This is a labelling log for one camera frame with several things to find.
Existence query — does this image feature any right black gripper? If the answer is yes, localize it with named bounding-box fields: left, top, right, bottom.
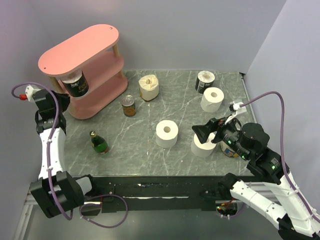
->
left=191, top=112, right=251, bottom=160

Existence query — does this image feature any white paper roll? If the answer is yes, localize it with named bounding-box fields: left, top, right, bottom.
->
left=200, top=87, right=224, bottom=113
left=191, top=132, right=217, bottom=158
left=156, top=120, right=179, bottom=149

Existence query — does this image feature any black paper roll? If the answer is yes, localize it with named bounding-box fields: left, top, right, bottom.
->
left=60, top=69, right=89, bottom=98

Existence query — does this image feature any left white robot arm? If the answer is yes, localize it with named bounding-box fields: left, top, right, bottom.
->
left=25, top=84, right=99, bottom=220

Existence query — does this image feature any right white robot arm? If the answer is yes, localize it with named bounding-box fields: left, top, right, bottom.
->
left=192, top=117, right=320, bottom=240

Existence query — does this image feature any pink three-tier shelf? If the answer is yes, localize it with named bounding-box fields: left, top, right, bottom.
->
left=38, top=24, right=128, bottom=120

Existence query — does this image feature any printed wrapped paper roll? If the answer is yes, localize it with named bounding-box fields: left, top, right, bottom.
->
left=220, top=141, right=239, bottom=158

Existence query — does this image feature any beige wrapped paper roll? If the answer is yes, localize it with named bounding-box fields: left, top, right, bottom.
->
left=138, top=74, right=160, bottom=102

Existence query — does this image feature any food tin can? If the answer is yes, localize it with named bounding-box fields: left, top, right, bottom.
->
left=121, top=95, right=136, bottom=117

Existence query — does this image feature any green glass bottle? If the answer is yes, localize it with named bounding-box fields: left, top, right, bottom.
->
left=89, top=130, right=109, bottom=154

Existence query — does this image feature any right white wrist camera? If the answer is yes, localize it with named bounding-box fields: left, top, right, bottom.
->
left=224, top=101, right=247, bottom=125

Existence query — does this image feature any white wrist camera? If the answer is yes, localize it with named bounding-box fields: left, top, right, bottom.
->
left=19, top=84, right=40, bottom=103
left=224, top=101, right=247, bottom=125

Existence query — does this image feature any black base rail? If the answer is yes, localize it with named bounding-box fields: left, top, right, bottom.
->
left=93, top=176, right=232, bottom=213

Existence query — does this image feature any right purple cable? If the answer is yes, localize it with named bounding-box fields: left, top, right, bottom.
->
left=239, top=91, right=320, bottom=223

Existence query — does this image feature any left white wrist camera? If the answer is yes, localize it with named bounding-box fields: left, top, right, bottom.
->
left=19, top=84, right=40, bottom=103

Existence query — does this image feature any aluminium frame rail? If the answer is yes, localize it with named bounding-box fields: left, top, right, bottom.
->
left=13, top=191, right=38, bottom=240

